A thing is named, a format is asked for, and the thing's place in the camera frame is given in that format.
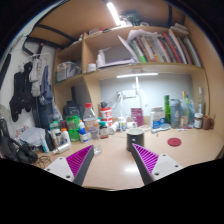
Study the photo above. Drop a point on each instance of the black bag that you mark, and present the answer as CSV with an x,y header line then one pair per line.
x,y
71,109

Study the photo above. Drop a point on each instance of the white bottle, orange cap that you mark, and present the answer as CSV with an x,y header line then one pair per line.
x,y
65,136

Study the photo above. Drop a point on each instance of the wooden shelf unit with books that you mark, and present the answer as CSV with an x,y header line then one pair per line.
x,y
91,63

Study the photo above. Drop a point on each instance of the white bottle, blue label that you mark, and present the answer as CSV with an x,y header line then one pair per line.
x,y
122,124

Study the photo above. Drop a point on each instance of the grey shaker bottle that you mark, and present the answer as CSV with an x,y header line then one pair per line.
x,y
175,115

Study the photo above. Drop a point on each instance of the black mug, white inside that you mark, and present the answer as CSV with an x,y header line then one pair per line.
x,y
134,138

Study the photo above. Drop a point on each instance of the black hanging garment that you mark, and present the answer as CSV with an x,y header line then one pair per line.
x,y
19,93

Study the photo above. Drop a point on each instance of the clear bottle, yellow cap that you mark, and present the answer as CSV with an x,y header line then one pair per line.
x,y
183,111

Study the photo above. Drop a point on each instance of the black headphones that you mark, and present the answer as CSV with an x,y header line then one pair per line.
x,y
18,151

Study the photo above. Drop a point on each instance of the brown mug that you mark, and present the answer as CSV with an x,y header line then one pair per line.
x,y
207,123

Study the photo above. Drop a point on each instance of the blue hairbrush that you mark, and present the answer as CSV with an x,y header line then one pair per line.
x,y
161,128

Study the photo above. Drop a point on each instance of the dark brown supplement bottle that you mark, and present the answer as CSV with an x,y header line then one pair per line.
x,y
104,131

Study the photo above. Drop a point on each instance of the blue-lidded white box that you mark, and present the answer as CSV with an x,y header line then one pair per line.
x,y
84,137

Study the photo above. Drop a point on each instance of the white-lidded jar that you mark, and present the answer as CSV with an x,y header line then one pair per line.
x,y
198,121

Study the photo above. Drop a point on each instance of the white wall power outlet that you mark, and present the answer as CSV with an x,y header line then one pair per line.
x,y
128,94

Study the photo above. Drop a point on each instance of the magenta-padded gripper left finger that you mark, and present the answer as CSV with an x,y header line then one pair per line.
x,y
77,160

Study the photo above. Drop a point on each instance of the magenta carton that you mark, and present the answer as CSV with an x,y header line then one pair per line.
x,y
137,117

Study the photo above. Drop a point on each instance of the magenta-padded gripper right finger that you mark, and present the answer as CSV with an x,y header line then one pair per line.
x,y
148,160

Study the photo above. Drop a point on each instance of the small clear glass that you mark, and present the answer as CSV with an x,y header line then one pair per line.
x,y
97,150

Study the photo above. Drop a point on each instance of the flat round red coaster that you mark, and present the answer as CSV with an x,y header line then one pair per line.
x,y
174,142

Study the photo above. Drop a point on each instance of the ceiling tube light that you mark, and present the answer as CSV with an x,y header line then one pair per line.
x,y
114,14

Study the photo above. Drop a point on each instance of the green lidded jar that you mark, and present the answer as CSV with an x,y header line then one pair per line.
x,y
74,135
72,122

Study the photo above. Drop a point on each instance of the silver tube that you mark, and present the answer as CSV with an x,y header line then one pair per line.
x,y
61,148

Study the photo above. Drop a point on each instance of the white and blue box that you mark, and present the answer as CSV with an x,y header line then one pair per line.
x,y
157,117

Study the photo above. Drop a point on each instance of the tall clear glass bottle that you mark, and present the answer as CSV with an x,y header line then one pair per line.
x,y
201,103

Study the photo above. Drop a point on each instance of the tall green bottle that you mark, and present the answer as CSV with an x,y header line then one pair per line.
x,y
167,110

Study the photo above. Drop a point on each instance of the white hanging garment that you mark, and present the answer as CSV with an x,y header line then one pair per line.
x,y
36,78

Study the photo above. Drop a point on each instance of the blue hanging garment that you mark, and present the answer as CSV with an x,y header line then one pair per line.
x,y
46,90

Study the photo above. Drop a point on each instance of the under-shelf light bar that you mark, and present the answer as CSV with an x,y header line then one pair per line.
x,y
136,75

